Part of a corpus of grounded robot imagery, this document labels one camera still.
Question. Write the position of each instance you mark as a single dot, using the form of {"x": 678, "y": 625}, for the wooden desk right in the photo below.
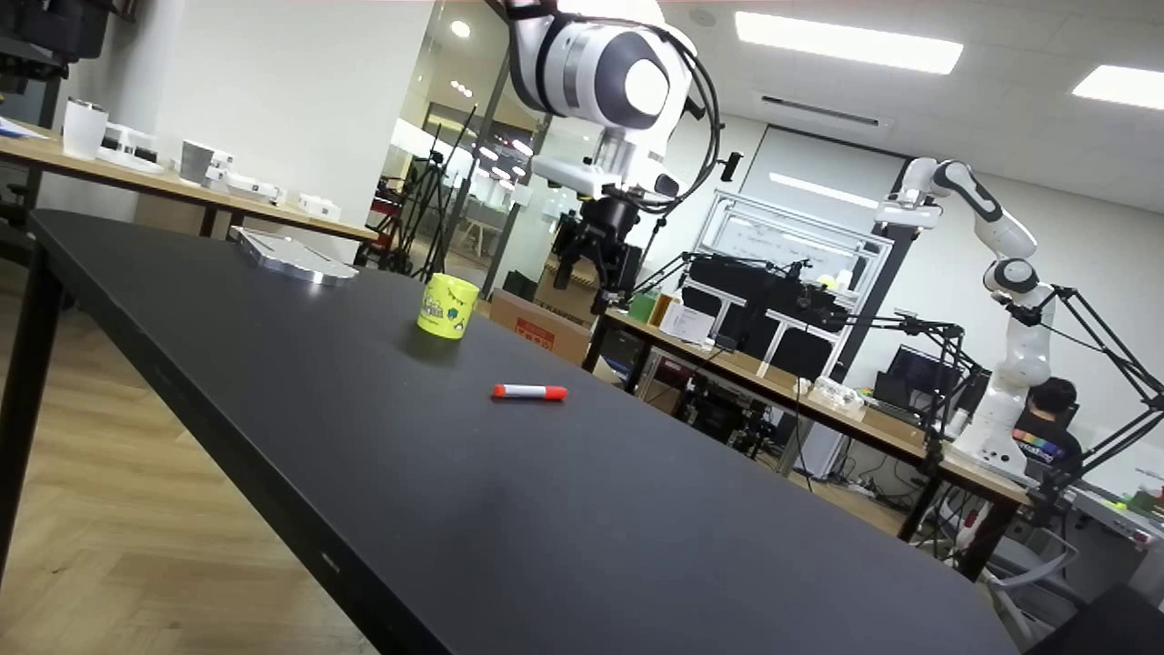
{"x": 1002, "y": 502}

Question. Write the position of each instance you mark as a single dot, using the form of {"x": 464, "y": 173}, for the white metal shelf rack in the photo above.
{"x": 849, "y": 261}

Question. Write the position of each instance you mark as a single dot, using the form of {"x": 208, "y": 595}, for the wooden desk left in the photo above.
{"x": 43, "y": 151}

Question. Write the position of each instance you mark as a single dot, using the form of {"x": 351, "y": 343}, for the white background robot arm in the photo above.
{"x": 996, "y": 429}

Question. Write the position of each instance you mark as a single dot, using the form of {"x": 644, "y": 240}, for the wooden desk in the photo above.
{"x": 1002, "y": 502}
{"x": 43, "y": 151}

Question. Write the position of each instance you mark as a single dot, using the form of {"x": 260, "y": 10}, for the orange marker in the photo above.
{"x": 522, "y": 392}

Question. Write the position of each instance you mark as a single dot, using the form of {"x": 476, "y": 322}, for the black monitors on desk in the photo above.
{"x": 766, "y": 311}

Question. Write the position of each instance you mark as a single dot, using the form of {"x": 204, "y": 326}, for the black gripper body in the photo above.
{"x": 601, "y": 240}

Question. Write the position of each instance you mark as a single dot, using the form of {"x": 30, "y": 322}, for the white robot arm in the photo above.
{"x": 625, "y": 69}

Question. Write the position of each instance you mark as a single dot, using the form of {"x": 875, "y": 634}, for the yellow mug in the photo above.
{"x": 444, "y": 309}

